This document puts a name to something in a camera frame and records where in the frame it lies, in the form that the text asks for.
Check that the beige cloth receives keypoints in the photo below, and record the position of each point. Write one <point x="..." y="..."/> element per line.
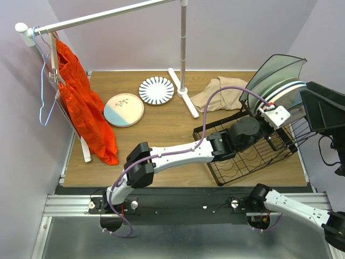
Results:
<point x="223" y="100"/>

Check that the black mounting rail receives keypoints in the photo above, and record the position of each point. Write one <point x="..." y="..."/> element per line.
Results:
<point x="178" y="206"/>

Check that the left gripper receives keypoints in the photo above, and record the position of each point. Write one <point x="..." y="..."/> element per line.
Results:
<point x="261" y="118"/>

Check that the white blue rimmed plate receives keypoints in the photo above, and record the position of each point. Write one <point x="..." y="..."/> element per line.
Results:
<point x="283" y="90"/>

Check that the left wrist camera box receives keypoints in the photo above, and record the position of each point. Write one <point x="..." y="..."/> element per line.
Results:
<point x="276" y="116"/>

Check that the blue wire hanger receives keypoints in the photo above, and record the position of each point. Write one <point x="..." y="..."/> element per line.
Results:
<point x="43" y="78"/>

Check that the blue striped white plate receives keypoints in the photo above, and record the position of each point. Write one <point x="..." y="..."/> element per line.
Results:
<point x="156" y="90"/>

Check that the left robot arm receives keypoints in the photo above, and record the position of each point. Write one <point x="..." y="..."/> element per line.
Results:
<point x="144" y="161"/>

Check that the square leaf pattern plate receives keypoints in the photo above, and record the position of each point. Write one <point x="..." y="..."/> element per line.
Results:
<point x="297" y="112"/>

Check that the wooden clip hanger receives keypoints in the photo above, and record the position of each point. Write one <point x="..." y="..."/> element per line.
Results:
<point x="54" y="74"/>

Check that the cream round plate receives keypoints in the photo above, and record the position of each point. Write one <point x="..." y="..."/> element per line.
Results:
<point x="123" y="110"/>

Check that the black wire dish rack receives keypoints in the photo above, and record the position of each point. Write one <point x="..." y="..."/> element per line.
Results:
<point x="274" y="160"/>

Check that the white clothes rack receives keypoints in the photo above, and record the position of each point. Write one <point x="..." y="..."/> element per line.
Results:
<point x="26" y="34"/>

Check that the large square green plate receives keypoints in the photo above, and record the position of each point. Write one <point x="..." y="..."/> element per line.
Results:
<point x="277" y="70"/>

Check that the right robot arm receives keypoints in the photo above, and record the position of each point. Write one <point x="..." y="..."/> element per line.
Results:
<point x="328" y="222"/>

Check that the orange garment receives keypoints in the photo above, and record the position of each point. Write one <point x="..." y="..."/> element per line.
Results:
<point x="85" y="107"/>

